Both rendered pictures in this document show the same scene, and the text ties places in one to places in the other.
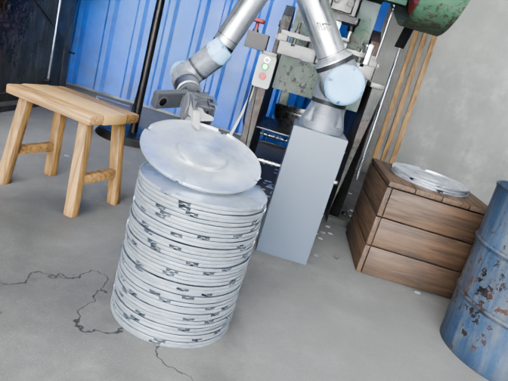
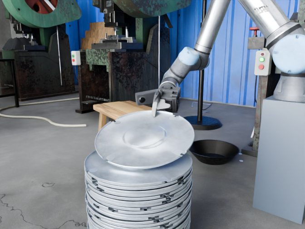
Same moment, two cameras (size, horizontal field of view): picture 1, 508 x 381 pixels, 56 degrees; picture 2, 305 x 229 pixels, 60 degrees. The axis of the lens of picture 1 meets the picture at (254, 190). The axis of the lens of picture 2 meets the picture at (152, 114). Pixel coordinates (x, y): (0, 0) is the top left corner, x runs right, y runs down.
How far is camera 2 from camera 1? 0.62 m
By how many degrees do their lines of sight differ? 37
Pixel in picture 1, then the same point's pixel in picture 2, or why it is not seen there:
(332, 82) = (278, 54)
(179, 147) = (126, 132)
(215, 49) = (183, 55)
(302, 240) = (293, 200)
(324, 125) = (292, 94)
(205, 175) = (135, 153)
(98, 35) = not seen: hidden behind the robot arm
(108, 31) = not seen: hidden behind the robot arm
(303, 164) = (278, 131)
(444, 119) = not seen: outside the picture
